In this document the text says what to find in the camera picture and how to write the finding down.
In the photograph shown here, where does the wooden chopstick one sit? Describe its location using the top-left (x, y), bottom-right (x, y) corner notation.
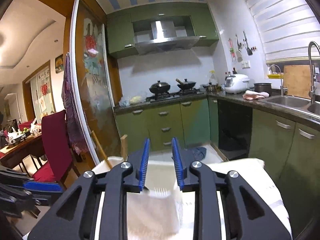
top-left (91, 130), bottom-right (112, 169)

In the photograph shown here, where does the wooden chopstick two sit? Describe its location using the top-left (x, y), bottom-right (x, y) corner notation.
top-left (120, 134), bottom-right (128, 161)

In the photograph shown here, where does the black plastic fork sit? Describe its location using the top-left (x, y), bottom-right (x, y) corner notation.
top-left (154, 187), bottom-right (171, 198)

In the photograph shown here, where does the steel kitchen faucet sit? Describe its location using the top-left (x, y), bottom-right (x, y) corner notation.
top-left (308, 41), bottom-right (320, 104)

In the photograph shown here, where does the wooden dining table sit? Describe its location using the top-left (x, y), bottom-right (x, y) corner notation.
top-left (1, 135), bottom-right (45, 168)

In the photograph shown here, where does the white patterned tablecloth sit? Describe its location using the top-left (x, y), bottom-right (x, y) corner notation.
top-left (208, 158), bottom-right (292, 234)

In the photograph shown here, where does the red cushioned wooden chair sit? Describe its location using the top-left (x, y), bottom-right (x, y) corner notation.
top-left (32, 110), bottom-right (80, 190)

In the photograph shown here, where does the checkered hanging apron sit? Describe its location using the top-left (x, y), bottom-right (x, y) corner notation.
top-left (61, 53), bottom-right (89, 155)

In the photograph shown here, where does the blue cloth on floor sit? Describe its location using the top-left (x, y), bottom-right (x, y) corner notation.
top-left (188, 147), bottom-right (207, 161)

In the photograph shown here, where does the white plastic utensil holder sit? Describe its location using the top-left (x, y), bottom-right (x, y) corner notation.
top-left (127, 151), bottom-right (195, 239)

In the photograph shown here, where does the pink cloth on counter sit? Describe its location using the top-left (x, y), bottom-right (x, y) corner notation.
top-left (242, 90), bottom-right (270, 101)

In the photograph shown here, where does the steel double sink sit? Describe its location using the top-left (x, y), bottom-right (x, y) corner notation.
top-left (259, 95), bottom-right (319, 121)

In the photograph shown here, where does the black pot on counter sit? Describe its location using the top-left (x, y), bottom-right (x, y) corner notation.
top-left (254, 83), bottom-right (272, 95)

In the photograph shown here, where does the white rice cooker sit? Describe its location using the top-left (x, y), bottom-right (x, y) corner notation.
top-left (225, 74), bottom-right (250, 94)

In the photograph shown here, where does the small steel pot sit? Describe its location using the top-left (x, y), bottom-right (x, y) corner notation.
top-left (202, 82), bottom-right (221, 92)

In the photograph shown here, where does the small steel faucet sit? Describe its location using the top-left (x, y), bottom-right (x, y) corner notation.
top-left (268, 64), bottom-right (288, 97)

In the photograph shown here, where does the wooden cutting board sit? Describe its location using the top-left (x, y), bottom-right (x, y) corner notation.
top-left (283, 65), bottom-right (311, 100)

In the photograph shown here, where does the black wok with lid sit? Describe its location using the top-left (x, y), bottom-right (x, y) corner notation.
top-left (149, 80), bottom-right (171, 95)

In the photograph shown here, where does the steel range hood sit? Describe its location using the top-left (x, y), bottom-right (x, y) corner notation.
top-left (132, 16), bottom-right (200, 55)

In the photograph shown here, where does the white window blind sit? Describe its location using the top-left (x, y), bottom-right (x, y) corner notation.
top-left (244, 0), bottom-right (319, 63)

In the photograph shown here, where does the black wok with handle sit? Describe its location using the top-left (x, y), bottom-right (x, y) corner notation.
top-left (176, 79), bottom-right (196, 90)

